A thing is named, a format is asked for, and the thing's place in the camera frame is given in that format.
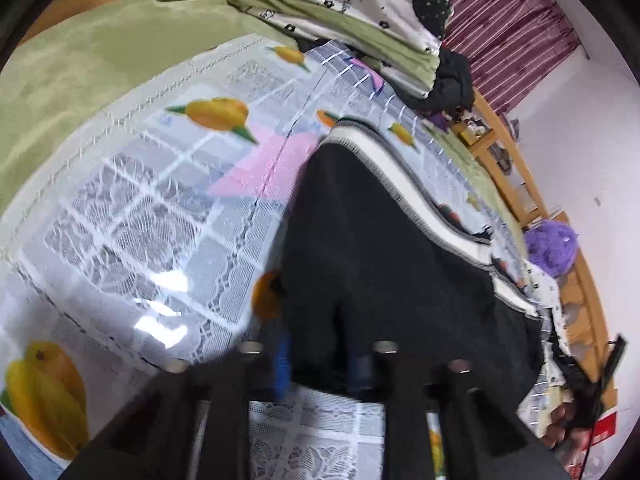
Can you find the black pants with stripe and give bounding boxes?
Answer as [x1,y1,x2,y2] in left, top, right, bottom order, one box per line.
[281,118,544,411]

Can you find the person right hand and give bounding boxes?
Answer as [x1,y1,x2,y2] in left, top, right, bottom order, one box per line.
[541,403,590,452]

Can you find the red package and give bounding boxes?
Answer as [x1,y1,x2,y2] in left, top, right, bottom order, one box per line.
[568,410,617,480]

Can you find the white floral pillow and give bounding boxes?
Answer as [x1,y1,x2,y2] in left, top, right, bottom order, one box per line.
[524,260,572,387]

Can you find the purple plush toy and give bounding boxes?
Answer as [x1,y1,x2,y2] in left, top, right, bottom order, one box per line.
[524,219,578,278]

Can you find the fruit print tablecloth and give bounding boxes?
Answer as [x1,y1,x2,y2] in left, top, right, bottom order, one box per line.
[0,32,557,480]

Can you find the black clothes pile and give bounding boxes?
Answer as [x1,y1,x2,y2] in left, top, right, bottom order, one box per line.
[416,47,474,117]

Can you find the red striped curtain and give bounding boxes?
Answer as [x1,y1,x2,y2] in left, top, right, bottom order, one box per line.
[445,0,580,115]

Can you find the green bed blanket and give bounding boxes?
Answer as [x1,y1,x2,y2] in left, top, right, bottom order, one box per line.
[1,0,524,258]

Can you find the folded white green quilt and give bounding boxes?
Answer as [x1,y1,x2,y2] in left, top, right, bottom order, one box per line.
[228,0,454,99]

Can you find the wooden bed frame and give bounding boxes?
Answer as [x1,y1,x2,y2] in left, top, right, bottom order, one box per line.
[19,0,618,411]

